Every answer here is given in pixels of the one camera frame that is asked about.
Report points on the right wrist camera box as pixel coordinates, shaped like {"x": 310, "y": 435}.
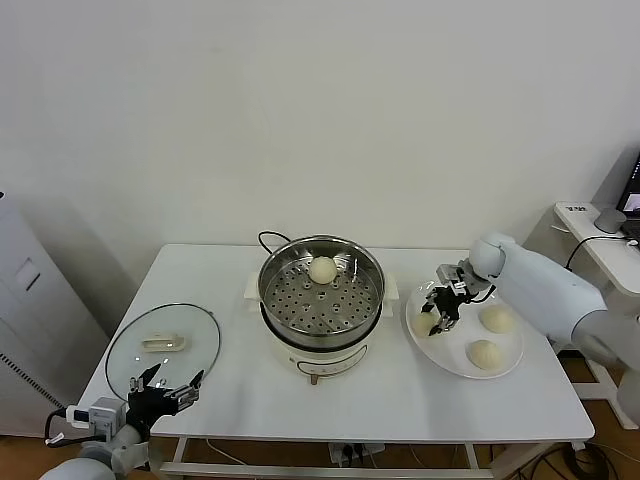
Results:
{"x": 446, "y": 274}

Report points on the dark laptop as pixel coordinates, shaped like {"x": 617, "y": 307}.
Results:
{"x": 632, "y": 195}

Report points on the light grey cabinet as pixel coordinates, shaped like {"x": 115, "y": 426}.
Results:
{"x": 30, "y": 300}

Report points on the white table frame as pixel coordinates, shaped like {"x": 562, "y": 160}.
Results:
{"x": 250, "y": 469}

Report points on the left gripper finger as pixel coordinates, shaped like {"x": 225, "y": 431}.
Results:
{"x": 189, "y": 394}
{"x": 145, "y": 380}

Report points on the cream electric cooker base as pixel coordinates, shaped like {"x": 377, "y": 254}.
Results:
{"x": 325, "y": 357}

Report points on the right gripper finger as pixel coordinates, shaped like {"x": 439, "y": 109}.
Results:
{"x": 430, "y": 302}
{"x": 442, "y": 326}

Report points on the stainless steel steamer basket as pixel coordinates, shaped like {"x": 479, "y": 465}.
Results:
{"x": 320, "y": 310}

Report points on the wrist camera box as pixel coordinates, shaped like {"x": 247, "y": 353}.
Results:
{"x": 105, "y": 412}
{"x": 446, "y": 274}

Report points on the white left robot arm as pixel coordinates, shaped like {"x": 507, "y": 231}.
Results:
{"x": 85, "y": 467}

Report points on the white round plate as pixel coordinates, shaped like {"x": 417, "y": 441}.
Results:
{"x": 460, "y": 350}

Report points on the white power strip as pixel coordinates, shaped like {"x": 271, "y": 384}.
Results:
{"x": 355, "y": 452}

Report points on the grey cylinder speaker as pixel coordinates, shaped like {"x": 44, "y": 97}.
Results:
{"x": 610, "y": 220}

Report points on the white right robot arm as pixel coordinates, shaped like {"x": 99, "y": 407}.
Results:
{"x": 540, "y": 290}

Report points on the white steamed baozi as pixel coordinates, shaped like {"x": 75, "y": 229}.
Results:
{"x": 421, "y": 326}
{"x": 484, "y": 356}
{"x": 321, "y": 270}
{"x": 496, "y": 320}

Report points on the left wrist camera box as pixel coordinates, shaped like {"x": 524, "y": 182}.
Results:
{"x": 105, "y": 412}

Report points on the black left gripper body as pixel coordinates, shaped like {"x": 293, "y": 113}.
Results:
{"x": 147, "y": 405}

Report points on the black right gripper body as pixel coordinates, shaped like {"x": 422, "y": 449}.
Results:
{"x": 448, "y": 304}

